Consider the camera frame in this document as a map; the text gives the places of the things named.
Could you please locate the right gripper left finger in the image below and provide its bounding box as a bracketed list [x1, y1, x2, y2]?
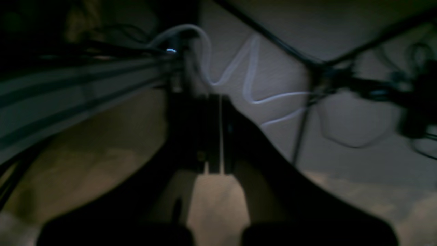
[36, 95, 220, 246]

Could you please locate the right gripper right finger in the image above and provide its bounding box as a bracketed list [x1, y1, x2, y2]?
[222, 97, 399, 246]

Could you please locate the aluminium frame rail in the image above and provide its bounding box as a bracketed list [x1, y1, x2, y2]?
[0, 56, 182, 163]

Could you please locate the white cable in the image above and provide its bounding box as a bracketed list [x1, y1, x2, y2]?
[147, 24, 311, 128]

